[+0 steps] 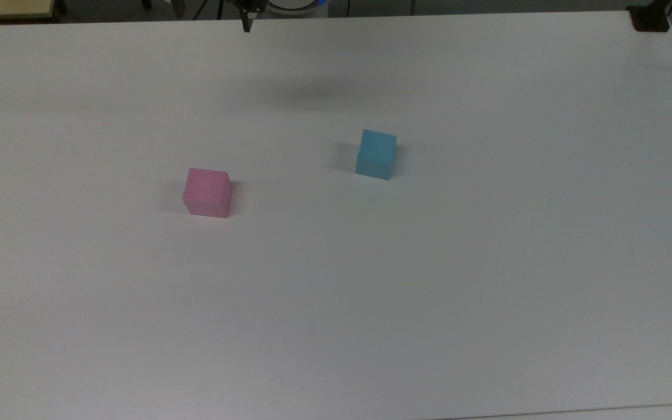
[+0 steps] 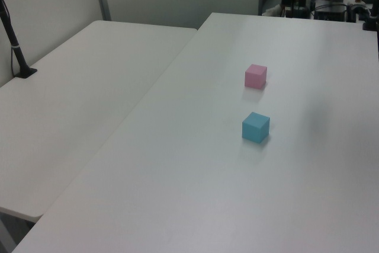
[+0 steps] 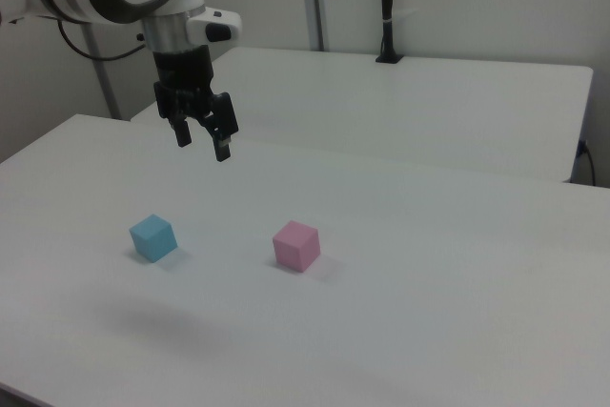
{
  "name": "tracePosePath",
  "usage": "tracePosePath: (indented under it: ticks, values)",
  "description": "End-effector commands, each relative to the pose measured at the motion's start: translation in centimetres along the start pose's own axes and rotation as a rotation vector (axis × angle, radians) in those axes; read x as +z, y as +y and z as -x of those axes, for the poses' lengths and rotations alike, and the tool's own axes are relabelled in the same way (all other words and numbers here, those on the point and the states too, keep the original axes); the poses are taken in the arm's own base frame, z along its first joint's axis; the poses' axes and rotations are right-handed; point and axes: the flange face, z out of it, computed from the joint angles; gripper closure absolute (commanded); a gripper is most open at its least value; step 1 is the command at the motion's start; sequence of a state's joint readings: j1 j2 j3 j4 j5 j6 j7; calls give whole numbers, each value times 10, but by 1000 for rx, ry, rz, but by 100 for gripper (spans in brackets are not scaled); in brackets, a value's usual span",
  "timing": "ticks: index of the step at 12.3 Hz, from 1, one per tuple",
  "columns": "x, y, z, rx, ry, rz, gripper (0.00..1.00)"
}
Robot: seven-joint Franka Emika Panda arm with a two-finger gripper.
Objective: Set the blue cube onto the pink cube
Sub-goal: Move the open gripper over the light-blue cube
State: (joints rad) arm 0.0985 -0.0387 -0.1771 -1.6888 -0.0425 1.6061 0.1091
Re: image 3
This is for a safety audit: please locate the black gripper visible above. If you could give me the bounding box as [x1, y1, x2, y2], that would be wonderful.
[152, 43, 238, 164]

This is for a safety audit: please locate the blue cube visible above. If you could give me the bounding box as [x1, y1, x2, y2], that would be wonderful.
[128, 214, 178, 264]

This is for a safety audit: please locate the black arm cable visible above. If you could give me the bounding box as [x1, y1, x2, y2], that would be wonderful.
[56, 19, 147, 63]

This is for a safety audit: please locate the pink cube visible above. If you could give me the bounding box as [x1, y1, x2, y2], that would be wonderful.
[272, 219, 320, 274]

